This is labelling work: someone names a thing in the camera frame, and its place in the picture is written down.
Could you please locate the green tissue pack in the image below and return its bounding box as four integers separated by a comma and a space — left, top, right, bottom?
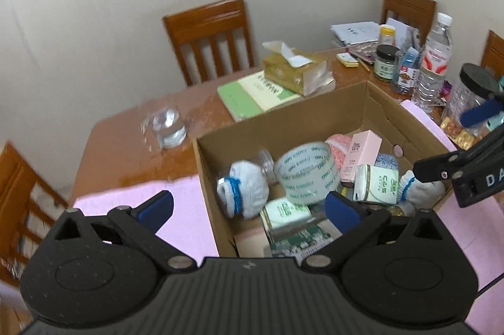
260, 198, 311, 230
353, 164, 399, 206

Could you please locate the pink cosmetic box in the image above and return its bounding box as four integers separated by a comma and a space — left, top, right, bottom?
340, 130, 382, 185

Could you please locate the white sock blue trim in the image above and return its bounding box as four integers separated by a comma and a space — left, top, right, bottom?
216, 160, 269, 220

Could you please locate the blue grey sock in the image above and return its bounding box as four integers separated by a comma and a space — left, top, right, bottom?
374, 153, 399, 170

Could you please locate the black lid plastic jar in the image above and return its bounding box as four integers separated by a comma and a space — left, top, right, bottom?
443, 63, 499, 140

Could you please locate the wooden chair at right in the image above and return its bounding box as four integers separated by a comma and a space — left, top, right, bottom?
481, 30, 504, 80

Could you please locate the pink cloth mat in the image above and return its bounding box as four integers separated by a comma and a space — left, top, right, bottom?
64, 86, 503, 334

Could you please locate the water bottle red label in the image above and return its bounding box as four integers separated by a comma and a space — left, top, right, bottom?
412, 13, 453, 114

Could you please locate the red label snack bottle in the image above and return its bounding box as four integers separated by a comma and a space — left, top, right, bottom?
392, 47, 421, 94

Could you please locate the clear glass mug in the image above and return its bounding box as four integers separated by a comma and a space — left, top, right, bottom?
140, 107, 187, 152

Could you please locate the brown cardboard box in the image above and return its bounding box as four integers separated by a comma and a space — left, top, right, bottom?
193, 82, 448, 258

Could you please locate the wooden chair at left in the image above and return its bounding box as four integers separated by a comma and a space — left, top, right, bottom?
1, 140, 69, 287

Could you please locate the dark green glass jar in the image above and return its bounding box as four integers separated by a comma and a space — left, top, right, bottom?
373, 44, 399, 82

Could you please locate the yellow cap bottle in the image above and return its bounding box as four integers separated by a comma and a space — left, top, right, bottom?
378, 24, 396, 46

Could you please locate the small yellow box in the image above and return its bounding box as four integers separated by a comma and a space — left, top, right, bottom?
336, 53, 360, 68

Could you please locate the yellow tissue box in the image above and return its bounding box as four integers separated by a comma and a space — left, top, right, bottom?
262, 41, 334, 96

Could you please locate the green notebook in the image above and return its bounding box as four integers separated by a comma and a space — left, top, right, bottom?
217, 71, 301, 122

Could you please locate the white papers stack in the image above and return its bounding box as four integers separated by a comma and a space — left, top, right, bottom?
331, 21, 379, 46

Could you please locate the wooden chair at back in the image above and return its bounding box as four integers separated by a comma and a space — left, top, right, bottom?
162, 0, 255, 87

